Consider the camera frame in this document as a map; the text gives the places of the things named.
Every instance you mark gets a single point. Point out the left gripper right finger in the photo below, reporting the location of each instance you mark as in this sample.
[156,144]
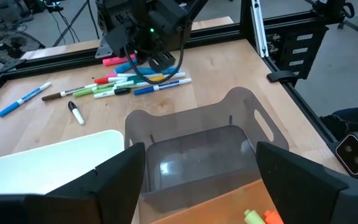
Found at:
[306,199]

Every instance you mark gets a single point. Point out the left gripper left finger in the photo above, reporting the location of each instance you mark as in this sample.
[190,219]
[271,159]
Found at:
[110,193]

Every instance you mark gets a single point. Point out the orange highlighter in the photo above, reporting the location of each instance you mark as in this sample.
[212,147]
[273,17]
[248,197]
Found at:
[272,218]

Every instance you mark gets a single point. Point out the teal cap white marker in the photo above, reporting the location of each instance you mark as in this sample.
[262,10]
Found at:
[138,80]

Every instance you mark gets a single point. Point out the pink highlighter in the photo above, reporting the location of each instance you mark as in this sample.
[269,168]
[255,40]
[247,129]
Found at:
[113,61]

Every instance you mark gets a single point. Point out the dark blue cap white marker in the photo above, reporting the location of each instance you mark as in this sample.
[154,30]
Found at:
[145,90]

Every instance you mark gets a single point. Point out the pink cap white marker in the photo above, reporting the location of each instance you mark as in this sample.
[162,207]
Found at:
[112,75]

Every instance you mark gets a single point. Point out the white plastic bin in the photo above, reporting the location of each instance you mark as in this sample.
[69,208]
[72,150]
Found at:
[42,161]

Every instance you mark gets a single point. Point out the large orange translucent bin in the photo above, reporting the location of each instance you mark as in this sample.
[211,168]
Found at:
[210,208]

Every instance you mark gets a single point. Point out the light blue cap white marker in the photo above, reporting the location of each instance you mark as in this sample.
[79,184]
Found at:
[20,100]

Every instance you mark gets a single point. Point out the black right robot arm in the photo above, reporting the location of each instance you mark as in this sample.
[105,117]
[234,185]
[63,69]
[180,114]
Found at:
[120,7]

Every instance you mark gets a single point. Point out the grey translucent bin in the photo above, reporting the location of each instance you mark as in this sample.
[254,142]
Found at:
[197,155]

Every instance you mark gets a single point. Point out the black box with white labels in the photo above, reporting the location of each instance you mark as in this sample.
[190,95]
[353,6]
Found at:
[319,46]

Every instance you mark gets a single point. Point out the black floor fan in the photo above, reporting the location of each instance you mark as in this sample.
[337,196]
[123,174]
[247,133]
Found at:
[8,46]

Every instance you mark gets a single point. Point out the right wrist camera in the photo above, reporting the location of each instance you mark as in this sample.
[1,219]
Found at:
[120,39]

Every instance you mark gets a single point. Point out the black stereo camera box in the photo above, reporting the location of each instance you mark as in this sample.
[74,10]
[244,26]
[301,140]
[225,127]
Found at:
[353,154]

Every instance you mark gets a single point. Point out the silver aluminium bracket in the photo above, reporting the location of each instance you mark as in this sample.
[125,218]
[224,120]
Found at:
[259,31]

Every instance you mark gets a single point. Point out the black rail bracket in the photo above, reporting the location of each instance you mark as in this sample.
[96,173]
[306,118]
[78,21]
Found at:
[281,76]

